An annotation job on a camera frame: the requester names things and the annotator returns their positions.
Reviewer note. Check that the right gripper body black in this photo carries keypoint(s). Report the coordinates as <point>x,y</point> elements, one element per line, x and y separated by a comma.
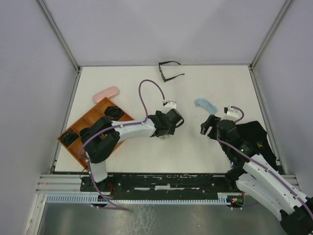
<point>212,134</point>

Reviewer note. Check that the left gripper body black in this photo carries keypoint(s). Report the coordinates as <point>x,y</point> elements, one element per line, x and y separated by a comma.
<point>170,130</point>

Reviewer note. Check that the light blue cleaning cloth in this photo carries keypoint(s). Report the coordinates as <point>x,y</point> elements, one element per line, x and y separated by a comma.
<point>205,104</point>

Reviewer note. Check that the pink glasses case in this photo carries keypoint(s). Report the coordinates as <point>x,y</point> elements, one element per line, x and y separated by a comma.
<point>109,93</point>

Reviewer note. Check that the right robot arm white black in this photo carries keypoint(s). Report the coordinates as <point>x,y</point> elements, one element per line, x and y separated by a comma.
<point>255,173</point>

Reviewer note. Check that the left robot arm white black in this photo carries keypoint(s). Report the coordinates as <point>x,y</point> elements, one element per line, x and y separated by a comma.
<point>100,140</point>

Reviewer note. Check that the rolled black tie upper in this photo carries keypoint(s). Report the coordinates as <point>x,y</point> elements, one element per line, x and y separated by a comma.
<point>113,113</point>

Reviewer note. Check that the rolled black tie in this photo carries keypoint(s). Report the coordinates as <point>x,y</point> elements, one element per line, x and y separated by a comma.
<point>68,138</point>
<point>113,113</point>

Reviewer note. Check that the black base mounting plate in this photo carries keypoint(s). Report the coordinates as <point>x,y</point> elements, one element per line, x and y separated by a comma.
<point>167,185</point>

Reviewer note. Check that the orange wooden divided tray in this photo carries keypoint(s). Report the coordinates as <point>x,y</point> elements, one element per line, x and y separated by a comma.
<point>70,157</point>

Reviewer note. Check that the rolled black tie lower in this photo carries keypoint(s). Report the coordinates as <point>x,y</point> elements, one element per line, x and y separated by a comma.
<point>68,138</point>

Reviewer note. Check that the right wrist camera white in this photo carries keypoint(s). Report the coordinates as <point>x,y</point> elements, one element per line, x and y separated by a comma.
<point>233,112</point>

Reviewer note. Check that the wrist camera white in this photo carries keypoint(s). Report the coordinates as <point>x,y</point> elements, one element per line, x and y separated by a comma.
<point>233,112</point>
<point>169,104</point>

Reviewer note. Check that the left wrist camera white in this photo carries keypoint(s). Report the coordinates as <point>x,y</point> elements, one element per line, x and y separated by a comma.
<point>169,104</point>

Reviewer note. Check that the black frame eyeglasses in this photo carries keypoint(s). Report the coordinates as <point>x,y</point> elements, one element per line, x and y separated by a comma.
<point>166,77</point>

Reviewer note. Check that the white slotted cable duct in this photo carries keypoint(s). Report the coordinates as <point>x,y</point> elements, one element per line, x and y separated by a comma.
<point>88,198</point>

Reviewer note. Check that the aluminium front rail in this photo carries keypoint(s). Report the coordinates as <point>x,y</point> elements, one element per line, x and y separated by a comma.
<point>59,184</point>

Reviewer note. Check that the right aluminium frame post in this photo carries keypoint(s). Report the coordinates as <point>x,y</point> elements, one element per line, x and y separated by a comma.
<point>270,34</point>

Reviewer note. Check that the aluminium frame post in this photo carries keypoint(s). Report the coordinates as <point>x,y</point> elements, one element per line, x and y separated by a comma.
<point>270,34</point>
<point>56,31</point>

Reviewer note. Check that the left aluminium frame post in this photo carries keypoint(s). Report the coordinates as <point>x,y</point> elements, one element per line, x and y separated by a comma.
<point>56,31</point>

